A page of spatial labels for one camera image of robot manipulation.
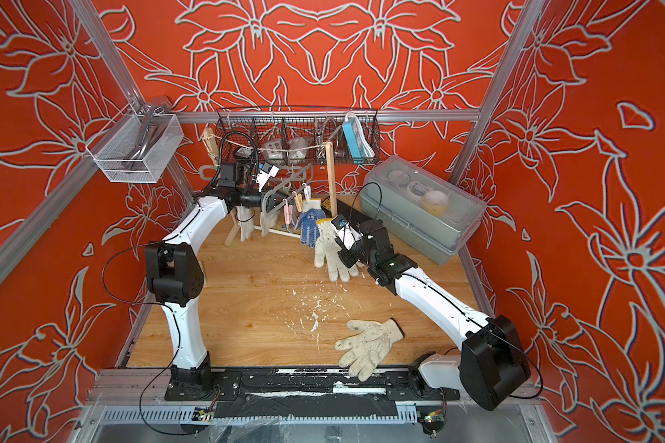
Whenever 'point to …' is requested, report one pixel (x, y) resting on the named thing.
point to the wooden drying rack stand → (235, 231)
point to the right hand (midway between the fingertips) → (332, 237)
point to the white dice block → (273, 145)
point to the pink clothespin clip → (287, 213)
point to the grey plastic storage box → (420, 209)
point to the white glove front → (367, 351)
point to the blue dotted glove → (308, 224)
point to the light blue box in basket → (359, 145)
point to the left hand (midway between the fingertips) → (290, 199)
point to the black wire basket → (242, 131)
